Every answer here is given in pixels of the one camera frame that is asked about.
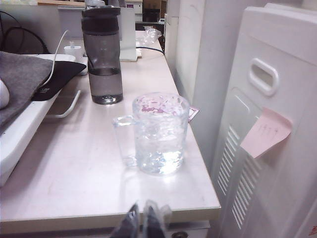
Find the thin black cable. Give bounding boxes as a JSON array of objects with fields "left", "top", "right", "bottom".
[{"left": 135, "top": 46, "right": 166, "bottom": 55}]

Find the dark grey water bottle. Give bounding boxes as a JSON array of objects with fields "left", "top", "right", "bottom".
[{"left": 81, "top": 6, "right": 124, "bottom": 106}]

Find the clear textured plastic mug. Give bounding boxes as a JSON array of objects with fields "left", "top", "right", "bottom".
[{"left": 112, "top": 91, "right": 191, "bottom": 176}]

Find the white laptop stand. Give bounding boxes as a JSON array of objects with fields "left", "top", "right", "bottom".
[{"left": 0, "top": 53, "right": 89, "bottom": 188}]

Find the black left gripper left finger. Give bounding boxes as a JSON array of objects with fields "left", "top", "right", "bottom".
[{"left": 108, "top": 202, "right": 140, "bottom": 238}]

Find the clear crumpled plastic wrapper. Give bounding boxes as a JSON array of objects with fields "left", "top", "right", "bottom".
[{"left": 142, "top": 25, "right": 163, "bottom": 46}]

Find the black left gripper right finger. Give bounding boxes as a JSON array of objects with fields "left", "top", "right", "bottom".
[{"left": 143, "top": 199, "right": 172, "bottom": 238}]

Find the pink sticky note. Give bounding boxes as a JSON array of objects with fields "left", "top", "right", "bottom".
[{"left": 239, "top": 106, "right": 293, "bottom": 159}]

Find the white water dispenser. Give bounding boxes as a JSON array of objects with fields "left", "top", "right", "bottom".
[{"left": 211, "top": 2, "right": 317, "bottom": 238}]

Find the frosted glass desk divider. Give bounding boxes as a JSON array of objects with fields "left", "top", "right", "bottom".
[{"left": 0, "top": 4, "right": 61, "bottom": 54}]

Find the white desk partition panel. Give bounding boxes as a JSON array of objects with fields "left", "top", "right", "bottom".
[{"left": 57, "top": 5, "right": 137, "bottom": 62}]

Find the white cable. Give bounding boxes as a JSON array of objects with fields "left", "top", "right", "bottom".
[{"left": 39, "top": 29, "right": 69, "bottom": 90}]

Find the black laptop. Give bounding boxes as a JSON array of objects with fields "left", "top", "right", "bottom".
[{"left": 31, "top": 60, "right": 88, "bottom": 102}]

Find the white power adapter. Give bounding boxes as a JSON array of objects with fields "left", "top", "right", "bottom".
[{"left": 63, "top": 41, "right": 82, "bottom": 58}]

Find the grey felt sleeve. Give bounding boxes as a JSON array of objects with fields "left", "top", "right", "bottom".
[{"left": 0, "top": 51, "right": 59, "bottom": 136}]

